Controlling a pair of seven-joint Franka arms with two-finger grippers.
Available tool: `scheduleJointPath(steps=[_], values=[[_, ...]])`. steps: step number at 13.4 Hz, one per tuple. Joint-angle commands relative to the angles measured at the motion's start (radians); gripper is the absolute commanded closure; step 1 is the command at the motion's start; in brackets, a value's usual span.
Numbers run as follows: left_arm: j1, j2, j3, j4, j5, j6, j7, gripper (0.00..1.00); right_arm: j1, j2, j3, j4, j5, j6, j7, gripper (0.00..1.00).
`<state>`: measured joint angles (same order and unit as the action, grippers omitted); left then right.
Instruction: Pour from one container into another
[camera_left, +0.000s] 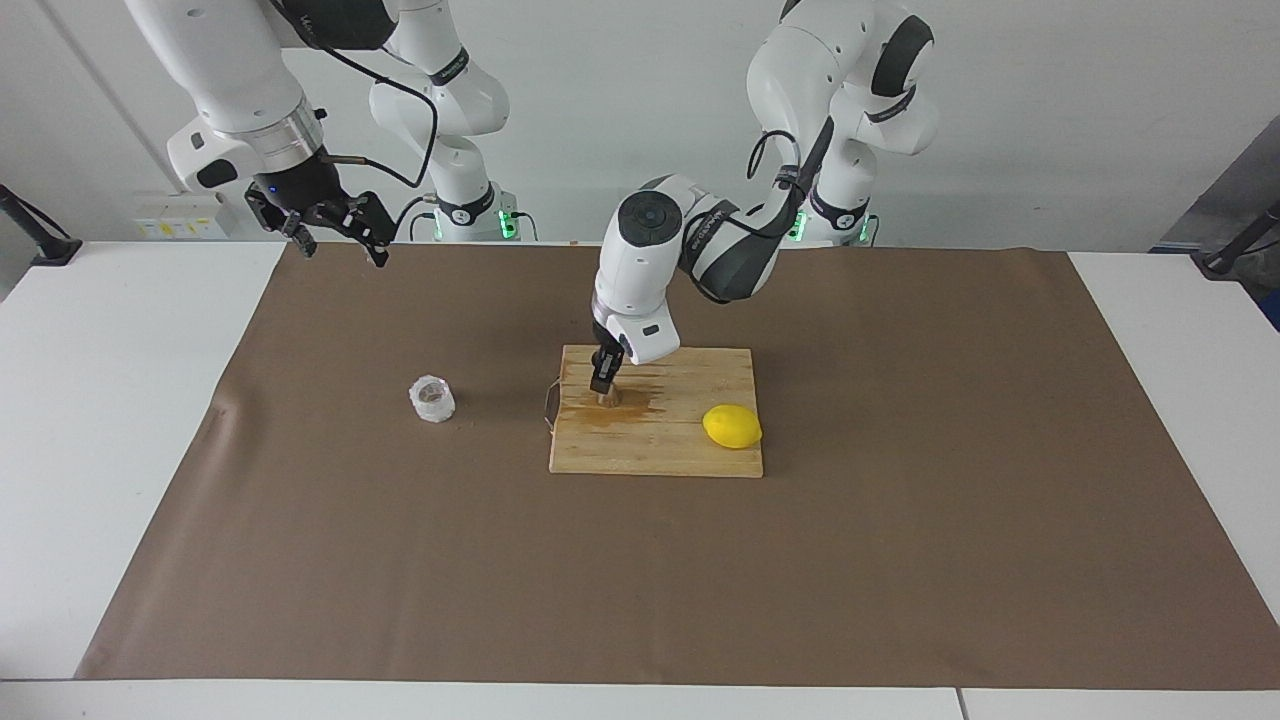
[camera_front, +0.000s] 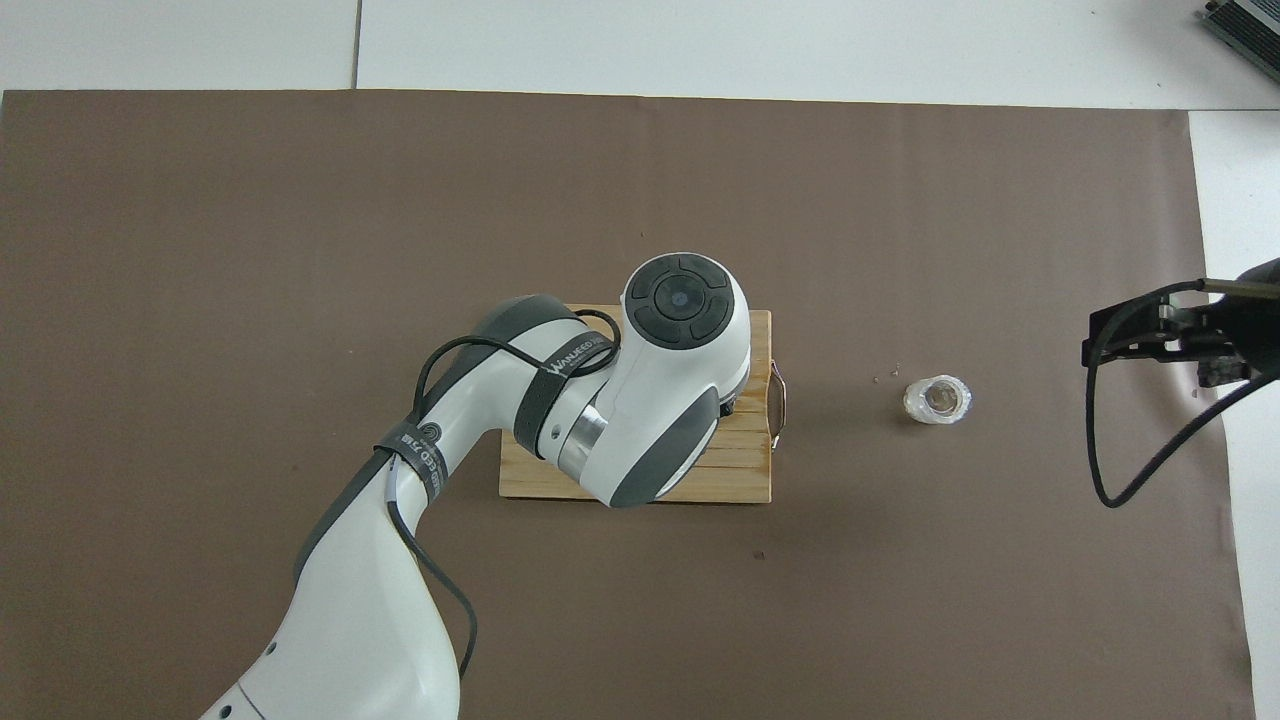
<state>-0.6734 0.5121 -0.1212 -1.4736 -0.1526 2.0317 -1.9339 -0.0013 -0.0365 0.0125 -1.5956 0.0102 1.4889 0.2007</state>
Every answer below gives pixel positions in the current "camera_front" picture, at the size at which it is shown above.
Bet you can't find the brown paper table mat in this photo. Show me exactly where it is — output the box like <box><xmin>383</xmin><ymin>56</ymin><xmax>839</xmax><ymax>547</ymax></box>
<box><xmin>0</xmin><ymin>88</ymin><xmax>1256</xmax><ymax>720</ymax></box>

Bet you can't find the wooden cutting board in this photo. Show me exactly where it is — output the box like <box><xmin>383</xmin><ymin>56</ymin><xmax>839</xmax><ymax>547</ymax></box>
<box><xmin>498</xmin><ymin>305</ymin><xmax>789</xmax><ymax>504</ymax></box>

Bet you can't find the grey ribbed metal device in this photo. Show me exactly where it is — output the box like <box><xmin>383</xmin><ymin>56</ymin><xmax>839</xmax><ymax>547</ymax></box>
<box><xmin>1200</xmin><ymin>0</ymin><xmax>1280</xmax><ymax>71</ymax></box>

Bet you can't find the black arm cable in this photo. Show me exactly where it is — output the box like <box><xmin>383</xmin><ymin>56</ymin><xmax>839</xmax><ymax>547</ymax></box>
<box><xmin>385</xmin><ymin>308</ymin><xmax>623</xmax><ymax>683</ymax></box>
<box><xmin>1085</xmin><ymin>278</ymin><xmax>1280</xmax><ymax>509</ymax></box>

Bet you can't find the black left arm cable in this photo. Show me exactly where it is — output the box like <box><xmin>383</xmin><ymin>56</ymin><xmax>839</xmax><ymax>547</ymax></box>
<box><xmin>385</xmin><ymin>308</ymin><xmax>623</xmax><ymax>683</ymax></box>

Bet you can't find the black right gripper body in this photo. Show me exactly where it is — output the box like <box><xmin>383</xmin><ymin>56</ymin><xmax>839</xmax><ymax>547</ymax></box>
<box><xmin>1165</xmin><ymin>258</ymin><xmax>1280</xmax><ymax>386</ymax></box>

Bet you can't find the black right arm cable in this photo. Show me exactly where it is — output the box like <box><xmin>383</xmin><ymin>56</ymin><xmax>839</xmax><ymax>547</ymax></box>
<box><xmin>1085</xmin><ymin>278</ymin><xmax>1280</xmax><ymax>509</ymax></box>

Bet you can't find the small clear glass cup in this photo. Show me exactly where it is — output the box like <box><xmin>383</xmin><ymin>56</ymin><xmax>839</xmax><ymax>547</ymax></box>
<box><xmin>903</xmin><ymin>374</ymin><xmax>973</xmax><ymax>426</ymax></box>

